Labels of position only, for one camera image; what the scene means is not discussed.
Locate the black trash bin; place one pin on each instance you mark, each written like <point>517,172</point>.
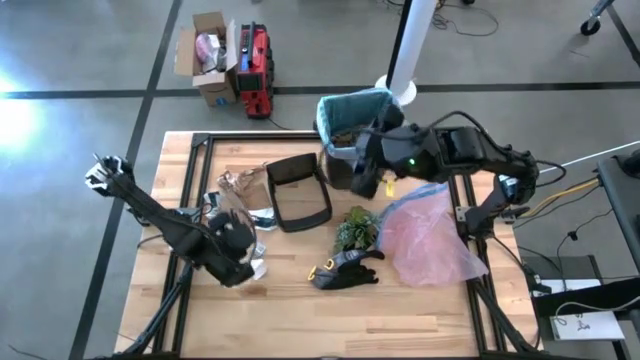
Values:
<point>340,175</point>

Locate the pink plastic bag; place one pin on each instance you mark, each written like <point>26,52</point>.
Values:
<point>425,240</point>

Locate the yellow tag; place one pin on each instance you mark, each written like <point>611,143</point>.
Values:
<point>390,189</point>

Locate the white paper sheet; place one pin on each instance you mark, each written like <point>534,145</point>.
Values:
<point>590,327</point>

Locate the brown paper bag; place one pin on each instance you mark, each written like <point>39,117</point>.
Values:
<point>250,192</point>

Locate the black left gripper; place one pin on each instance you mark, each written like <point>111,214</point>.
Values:
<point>230,260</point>

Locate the pink bag in box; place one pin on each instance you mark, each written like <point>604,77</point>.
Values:
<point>202,47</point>

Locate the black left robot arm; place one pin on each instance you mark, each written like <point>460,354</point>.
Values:
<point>165,220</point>

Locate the red tool case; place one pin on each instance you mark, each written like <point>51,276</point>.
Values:
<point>257,90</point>

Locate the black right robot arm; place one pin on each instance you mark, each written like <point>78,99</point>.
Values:
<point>465,150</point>

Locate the open cardboard box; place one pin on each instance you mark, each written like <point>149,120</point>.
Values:
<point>215,87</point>

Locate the blue foil snack packet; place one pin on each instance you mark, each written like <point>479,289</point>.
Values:
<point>265,220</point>

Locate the clear plastic wrapper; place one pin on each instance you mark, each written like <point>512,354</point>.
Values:
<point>212,202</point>

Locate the black side desk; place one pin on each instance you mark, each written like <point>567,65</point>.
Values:
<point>620,200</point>

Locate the blue trash bag liner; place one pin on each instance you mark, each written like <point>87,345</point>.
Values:
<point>345,110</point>

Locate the black caster wheel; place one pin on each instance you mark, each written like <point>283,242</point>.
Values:
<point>590,26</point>

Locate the green artificial succulent plant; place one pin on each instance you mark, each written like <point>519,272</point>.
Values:
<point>357,230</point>

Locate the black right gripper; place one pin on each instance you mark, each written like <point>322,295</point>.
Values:
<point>387,150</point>

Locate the white pole with round base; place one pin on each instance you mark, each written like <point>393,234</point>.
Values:
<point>412,40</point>

